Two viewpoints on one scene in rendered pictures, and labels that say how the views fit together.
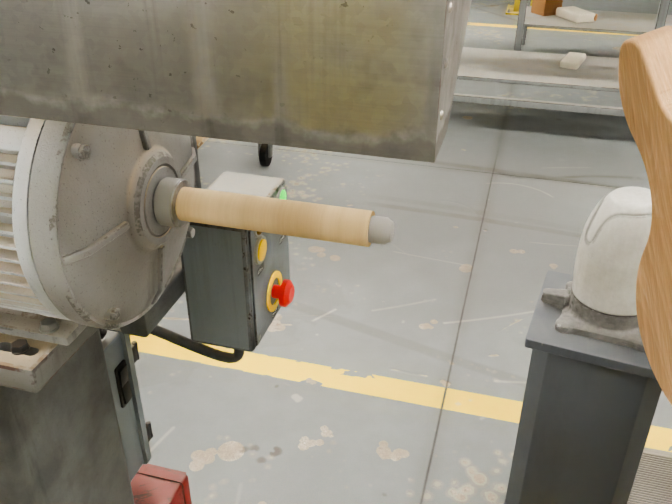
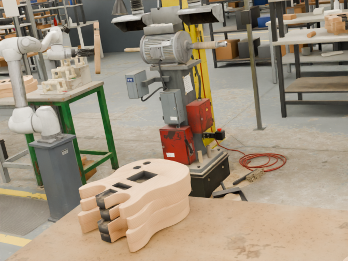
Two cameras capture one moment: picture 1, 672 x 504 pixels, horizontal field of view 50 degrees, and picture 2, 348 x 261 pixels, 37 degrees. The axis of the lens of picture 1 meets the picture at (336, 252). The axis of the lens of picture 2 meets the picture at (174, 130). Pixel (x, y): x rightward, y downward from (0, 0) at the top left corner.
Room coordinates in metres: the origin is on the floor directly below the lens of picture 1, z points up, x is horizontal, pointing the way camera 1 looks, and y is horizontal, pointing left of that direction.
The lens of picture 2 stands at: (4.68, 1.60, 1.88)
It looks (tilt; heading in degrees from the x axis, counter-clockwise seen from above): 18 degrees down; 198
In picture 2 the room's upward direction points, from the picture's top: 9 degrees counter-clockwise
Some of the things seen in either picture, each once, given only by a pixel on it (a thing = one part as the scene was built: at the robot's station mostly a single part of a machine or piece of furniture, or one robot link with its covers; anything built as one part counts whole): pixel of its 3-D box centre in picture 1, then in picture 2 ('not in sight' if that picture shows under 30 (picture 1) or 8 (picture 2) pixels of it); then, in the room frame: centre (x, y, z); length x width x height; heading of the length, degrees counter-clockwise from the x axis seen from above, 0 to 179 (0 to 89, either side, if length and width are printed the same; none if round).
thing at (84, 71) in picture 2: not in sight; (74, 75); (0.24, -0.73, 1.02); 0.27 x 0.15 x 0.17; 78
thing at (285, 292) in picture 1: (279, 292); not in sight; (0.87, 0.08, 0.98); 0.04 x 0.04 x 0.04; 75
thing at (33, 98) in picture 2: not in sight; (68, 127); (0.42, -0.82, 0.55); 0.62 x 0.58 x 0.76; 75
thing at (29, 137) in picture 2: not in sight; (31, 145); (0.59, -1.15, 0.45); 0.05 x 0.05 x 0.90; 75
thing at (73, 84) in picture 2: not in sight; (65, 83); (0.39, -0.76, 0.98); 0.27 x 0.16 x 0.09; 78
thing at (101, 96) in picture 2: not in sight; (107, 129); (0.25, -0.49, 0.45); 0.05 x 0.05 x 0.90; 75
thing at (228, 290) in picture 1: (189, 279); (146, 86); (0.87, 0.21, 0.99); 0.24 x 0.21 x 0.26; 75
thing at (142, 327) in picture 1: (167, 283); (149, 81); (0.82, 0.23, 1.02); 0.19 x 0.04 x 0.04; 165
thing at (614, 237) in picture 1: (628, 245); (46, 119); (1.19, -0.56, 0.87); 0.18 x 0.16 x 0.22; 99
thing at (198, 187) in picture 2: not in sight; (192, 174); (0.68, 0.42, 0.12); 0.61 x 0.51 x 0.25; 165
